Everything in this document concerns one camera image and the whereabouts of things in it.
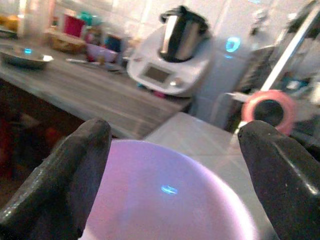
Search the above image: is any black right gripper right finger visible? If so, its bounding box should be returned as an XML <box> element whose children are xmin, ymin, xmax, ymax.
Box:
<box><xmin>237</xmin><ymin>119</ymin><xmax>320</xmax><ymax>240</ymax></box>

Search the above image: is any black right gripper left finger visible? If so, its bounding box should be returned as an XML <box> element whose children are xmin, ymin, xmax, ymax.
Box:
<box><xmin>0</xmin><ymin>118</ymin><xmax>113</xmax><ymax>240</ymax></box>

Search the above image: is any purple plastic bowl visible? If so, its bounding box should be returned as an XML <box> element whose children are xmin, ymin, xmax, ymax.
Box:
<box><xmin>83</xmin><ymin>139</ymin><xmax>260</xmax><ymax>240</ymax></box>
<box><xmin>86</xmin><ymin>42</ymin><xmax>119</xmax><ymax>63</ymax></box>

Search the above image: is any dark wooden table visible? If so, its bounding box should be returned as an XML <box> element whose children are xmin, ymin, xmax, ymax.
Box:
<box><xmin>0</xmin><ymin>44</ymin><xmax>193</xmax><ymax>191</ymax></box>

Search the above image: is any pink tape roll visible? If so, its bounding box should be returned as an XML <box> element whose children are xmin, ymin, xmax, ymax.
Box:
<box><xmin>241</xmin><ymin>89</ymin><xmax>297</xmax><ymax>137</ymax></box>

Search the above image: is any shiny metal plate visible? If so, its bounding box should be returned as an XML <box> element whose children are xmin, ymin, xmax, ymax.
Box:
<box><xmin>0</xmin><ymin>43</ymin><xmax>54</xmax><ymax>70</ymax></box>

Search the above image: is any white pole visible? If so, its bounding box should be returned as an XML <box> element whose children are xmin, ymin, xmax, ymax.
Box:
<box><xmin>261</xmin><ymin>7</ymin><xmax>320</xmax><ymax>92</ymax></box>

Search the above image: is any brown wicker basket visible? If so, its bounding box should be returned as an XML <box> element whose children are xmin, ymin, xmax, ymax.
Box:
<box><xmin>47</xmin><ymin>31</ymin><xmax>87</xmax><ymax>53</ymax></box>

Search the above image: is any white food processor steel jug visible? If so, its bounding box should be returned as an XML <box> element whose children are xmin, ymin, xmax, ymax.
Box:
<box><xmin>126</xmin><ymin>5</ymin><xmax>213</xmax><ymax>98</ymax></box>

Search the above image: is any dark blue cup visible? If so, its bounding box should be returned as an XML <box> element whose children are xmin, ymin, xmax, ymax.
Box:
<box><xmin>103</xmin><ymin>33</ymin><xmax>123</xmax><ymax>53</ymax></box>

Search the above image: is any red plastic container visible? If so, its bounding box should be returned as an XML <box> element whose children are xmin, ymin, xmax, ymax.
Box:
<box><xmin>62</xmin><ymin>13</ymin><xmax>86</xmax><ymax>38</ymax></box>

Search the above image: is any clear plastic container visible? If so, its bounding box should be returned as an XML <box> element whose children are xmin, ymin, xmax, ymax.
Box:
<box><xmin>17</xmin><ymin>0</ymin><xmax>55</xmax><ymax>38</ymax></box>

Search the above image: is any teal container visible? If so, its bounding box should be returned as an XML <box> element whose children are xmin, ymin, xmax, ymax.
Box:
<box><xmin>76</xmin><ymin>11</ymin><xmax>103</xmax><ymax>27</ymax></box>

